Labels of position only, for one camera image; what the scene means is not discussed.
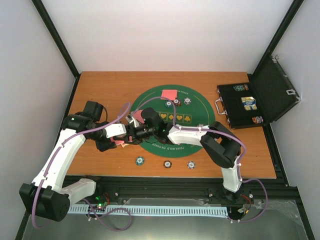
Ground black poker case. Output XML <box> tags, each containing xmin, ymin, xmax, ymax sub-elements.
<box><xmin>217</xmin><ymin>55</ymin><xmax>301</xmax><ymax>129</ymax></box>

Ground chips row in case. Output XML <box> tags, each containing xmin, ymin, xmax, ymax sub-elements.
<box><xmin>233</xmin><ymin>84</ymin><xmax>249</xmax><ymax>92</ymax></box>

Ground red backed card deck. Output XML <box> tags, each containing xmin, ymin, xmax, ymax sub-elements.
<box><xmin>112</xmin><ymin>139</ymin><xmax>125</xmax><ymax>146</ymax></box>

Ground red white chips in case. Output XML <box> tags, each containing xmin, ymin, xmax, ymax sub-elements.
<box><xmin>252</xmin><ymin>116</ymin><xmax>264</xmax><ymax>125</ymax></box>

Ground blue white chip stack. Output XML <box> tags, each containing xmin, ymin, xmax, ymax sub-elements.
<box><xmin>187</xmin><ymin>161</ymin><xmax>196</xmax><ymax>169</ymax></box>

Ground red card top seat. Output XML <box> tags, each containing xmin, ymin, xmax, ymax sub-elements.
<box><xmin>160</xmin><ymin>89</ymin><xmax>178</xmax><ymax>101</ymax></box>

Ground brown 100 chip stack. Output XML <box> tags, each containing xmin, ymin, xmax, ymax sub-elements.
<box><xmin>163</xmin><ymin>160</ymin><xmax>172</xmax><ymax>169</ymax></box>

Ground green blue 50 chip stack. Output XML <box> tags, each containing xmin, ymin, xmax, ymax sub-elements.
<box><xmin>135</xmin><ymin>156</ymin><xmax>145</xmax><ymax>166</ymax></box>

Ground silver case handle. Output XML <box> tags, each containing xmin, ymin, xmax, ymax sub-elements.
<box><xmin>214</xmin><ymin>97</ymin><xmax>227</xmax><ymax>116</ymax></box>

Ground brown 100 chip top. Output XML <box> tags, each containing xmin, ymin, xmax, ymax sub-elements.
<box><xmin>173</xmin><ymin>99</ymin><xmax>181</xmax><ymax>107</ymax></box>

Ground green 50 chip top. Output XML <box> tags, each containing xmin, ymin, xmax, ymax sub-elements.
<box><xmin>165</xmin><ymin>101</ymin><xmax>173</xmax><ymax>108</ymax></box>

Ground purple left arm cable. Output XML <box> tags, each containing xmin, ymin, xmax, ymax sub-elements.
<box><xmin>31</xmin><ymin>101</ymin><xmax>133</xmax><ymax>231</ymax></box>

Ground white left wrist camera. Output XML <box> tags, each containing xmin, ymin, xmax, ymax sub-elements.
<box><xmin>104</xmin><ymin>123</ymin><xmax>127</xmax><ymax>139</ymax></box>

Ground red card seat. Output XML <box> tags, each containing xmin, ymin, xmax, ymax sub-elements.
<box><xmin>160</xmin><ymin>89</ymin><xmax>178</xmax><ymax>101</ymax></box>
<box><xmin>133</xmin><ymin>109</ymin><xmax>145</xmax><ymax>124</ymax></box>

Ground round green poker mat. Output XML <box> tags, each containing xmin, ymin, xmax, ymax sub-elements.
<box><xmin>131</xmin><ymin>84</ymin><xmax>216</xmax><ymax>158</ymax></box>

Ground black aluminium frame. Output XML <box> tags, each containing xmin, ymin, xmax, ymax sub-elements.
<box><xmin>14</xmin><ymin>0</ymin><xmax>316</xmax><ymax>240</ymax></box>

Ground blue gold card deck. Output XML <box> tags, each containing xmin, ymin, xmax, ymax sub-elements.
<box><xmin>241</xmin><ymin>96</ymin><xmax>257</xmax><ymax>111</ymax></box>

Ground light blue cable duct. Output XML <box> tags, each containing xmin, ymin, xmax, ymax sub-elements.
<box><xmin>68</xmin><ymin>204</ymin><xmax>228</xmax><ymax>218</ymax></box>

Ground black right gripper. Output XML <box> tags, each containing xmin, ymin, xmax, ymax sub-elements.
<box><xmin>113</xmin><ymin>125</ymin><xmax>156</xmax><ymax>146</ymax></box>

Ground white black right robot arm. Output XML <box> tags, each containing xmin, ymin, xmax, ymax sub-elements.
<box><xmin>124</xmin><ymin>107</ymin><xmax>246</xmax><ymax>203</ymax></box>

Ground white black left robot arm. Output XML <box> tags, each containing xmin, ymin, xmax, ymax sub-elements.
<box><xmin>19</xmin><ymin>101</ymin><xmax>116</xmax><ymax>222</ymax></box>

